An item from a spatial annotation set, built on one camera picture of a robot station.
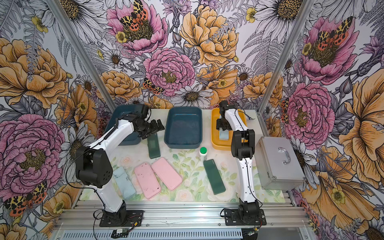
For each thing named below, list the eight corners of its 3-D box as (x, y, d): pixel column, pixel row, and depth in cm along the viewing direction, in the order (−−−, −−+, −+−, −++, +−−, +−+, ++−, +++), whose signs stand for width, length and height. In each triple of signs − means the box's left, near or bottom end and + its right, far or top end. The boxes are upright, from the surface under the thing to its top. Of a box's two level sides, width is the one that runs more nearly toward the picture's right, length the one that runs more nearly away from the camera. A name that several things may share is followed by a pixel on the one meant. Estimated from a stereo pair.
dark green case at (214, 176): (214, 195, 83) (214, 194, 81) (202, 162, 96) (202, 160, 94) (226, 191, 85) (227, 189, 83) (213, 159, 97) (214, 157, 95)
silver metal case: (260, 190, 85) (271, 179, 72) (250, 151, 101) (258, 136, 88) (294, 190, 86) (312, 179, 73) (279, 151, 101) (291, 136, 88)
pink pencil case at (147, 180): (146, 200, 81) (145, 199, 79) (135, 169, 92) (133, 168, 90) (162, 191, 84) (161, 190, 82) (149, 162, 95) (148, 160, 93)
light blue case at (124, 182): (126, 201, 81) (124, 199, 79) (113, 172, 91) (111, 171, 89) (137, 193, 83) (135, 192, 81) (123, 166, 93) (121, 165, 91)
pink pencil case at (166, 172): (172, 192, 84) (171, 191, 82) (150, 164, 94) (149, 162, 92) (183, 182, 88) (183, 180, 86) (161, 156, 98) (160, 154, 96)
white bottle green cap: (201, 162, 95) (201, 155, 88) (198, 155, 98) (198, 148, 91) (207, 159, 96) (208, 152, 89) (204, 153, 99) (205, 145, 92)
